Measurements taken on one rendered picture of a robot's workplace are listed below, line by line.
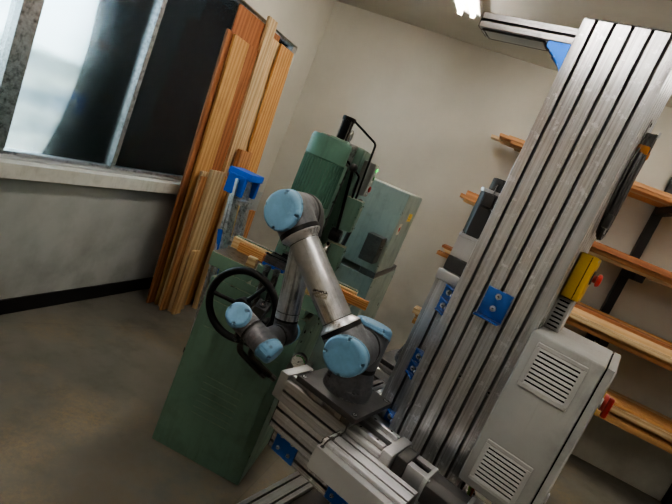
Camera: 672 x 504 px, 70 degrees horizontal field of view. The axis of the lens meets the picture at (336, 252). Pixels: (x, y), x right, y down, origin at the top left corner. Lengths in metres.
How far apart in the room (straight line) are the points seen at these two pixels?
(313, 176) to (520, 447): 1.20
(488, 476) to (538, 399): 0.25
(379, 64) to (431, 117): 0.67
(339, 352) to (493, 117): 3.26
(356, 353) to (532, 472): 0.55
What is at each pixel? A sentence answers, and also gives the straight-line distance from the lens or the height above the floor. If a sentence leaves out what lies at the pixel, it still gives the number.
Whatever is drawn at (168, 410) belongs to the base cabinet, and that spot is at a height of 0.16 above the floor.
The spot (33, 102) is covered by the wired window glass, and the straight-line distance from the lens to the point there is 2.81.
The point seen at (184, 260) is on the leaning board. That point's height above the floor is 0.39.
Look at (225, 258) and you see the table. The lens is 2.02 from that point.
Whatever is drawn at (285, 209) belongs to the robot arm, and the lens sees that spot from 1.30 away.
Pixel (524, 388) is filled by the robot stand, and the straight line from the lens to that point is 1.39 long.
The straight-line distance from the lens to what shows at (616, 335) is 3.76.
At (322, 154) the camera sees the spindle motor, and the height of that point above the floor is 1.43.
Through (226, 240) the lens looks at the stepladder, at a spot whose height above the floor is 0.74.
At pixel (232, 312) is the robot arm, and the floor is 0.93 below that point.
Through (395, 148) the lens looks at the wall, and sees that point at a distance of 4.32.
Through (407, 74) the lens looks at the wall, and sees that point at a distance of 4.44.
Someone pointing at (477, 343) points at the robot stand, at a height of 1.11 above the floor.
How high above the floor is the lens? 1.44
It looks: 10 degrees down
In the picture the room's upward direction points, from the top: 23 degrees clockwise
